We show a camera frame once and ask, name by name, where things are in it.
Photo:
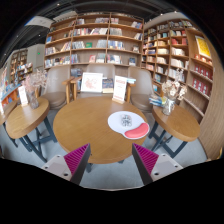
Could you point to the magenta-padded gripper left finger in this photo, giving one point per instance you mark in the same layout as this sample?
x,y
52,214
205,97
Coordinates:
x,y
56,165

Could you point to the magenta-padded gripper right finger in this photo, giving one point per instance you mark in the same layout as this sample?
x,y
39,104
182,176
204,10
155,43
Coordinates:
x,y
166,165

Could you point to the transparent computer mouse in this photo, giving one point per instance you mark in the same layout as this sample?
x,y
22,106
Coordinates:
x,y
126,121

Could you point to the white mouse pad red rest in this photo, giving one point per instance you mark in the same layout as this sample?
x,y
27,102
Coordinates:
x,y
115,123

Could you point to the glass vase pale dried flowers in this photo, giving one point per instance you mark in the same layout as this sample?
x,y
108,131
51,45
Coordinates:
x,y
168,106

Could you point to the stack of colourful books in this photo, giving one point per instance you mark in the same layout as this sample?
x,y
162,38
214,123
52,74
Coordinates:
x,y
156,100

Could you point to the glass vase pink dried flowers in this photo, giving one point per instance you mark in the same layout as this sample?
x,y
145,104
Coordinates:
x,y
33,101

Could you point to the beige upholstered wooden armchair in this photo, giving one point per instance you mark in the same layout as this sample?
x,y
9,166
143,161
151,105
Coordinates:
x,y
55,96
143,96
101,68

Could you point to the small white card sign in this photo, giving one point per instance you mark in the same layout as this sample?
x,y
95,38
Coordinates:
x,y
23,96

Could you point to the white red sign wooden base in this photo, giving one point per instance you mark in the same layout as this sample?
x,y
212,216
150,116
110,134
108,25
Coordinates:
x,y
120,88

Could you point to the white framed floral picture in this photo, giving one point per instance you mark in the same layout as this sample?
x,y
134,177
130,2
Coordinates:
x,y
91,82

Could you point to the flat blue books stack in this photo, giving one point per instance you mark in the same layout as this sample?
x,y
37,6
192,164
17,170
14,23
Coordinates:
x,y
131,80

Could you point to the dark upright book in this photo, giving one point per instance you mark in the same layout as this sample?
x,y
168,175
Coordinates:
x,y
108,85

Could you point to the distant wooden bookshelf unit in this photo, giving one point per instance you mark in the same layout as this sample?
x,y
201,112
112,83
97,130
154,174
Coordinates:
x,y
20,63

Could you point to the curved wooden bookshelf unit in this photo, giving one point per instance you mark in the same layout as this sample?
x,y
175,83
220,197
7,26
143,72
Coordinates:
x,y
173,46

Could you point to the straight wooden bookshelf unit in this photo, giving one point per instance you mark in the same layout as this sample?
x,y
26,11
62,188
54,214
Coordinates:
x,y
93,38

